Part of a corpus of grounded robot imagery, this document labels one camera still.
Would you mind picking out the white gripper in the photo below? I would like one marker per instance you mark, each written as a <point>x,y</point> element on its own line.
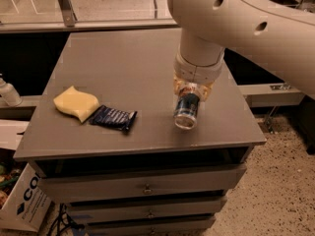
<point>196,71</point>

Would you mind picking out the silver blue redbull can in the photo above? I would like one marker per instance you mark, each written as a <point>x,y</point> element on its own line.
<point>186,110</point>

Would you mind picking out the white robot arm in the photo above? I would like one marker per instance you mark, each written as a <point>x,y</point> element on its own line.
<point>277,38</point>

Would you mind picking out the dark blue snack packet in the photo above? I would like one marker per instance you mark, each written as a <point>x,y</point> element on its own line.
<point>113,118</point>

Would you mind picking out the grey drawer cabinet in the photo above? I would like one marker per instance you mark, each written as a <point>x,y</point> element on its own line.
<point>104,143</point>

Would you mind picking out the yellow sponge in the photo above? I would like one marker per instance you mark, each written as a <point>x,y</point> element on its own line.
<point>76,103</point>

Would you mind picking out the bottom grey drawer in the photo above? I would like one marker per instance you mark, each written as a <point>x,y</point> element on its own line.
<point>151,227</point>

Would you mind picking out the grey drawer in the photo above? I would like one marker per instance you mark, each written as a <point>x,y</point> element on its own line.
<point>151,227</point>
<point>147,209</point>
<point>142,184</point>

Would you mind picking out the top grey drawer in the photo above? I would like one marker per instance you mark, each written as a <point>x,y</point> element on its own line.
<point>142,184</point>

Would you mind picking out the middle grey drawer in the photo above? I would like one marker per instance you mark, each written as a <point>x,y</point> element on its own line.
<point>147,209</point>

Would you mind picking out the white plastic bottle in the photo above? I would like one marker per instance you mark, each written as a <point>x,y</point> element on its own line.
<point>9,93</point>

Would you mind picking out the white cardboard box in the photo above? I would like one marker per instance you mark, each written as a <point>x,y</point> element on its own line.
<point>26,206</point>

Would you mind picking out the metal railing frame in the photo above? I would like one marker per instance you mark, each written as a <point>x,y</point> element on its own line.
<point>36,15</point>

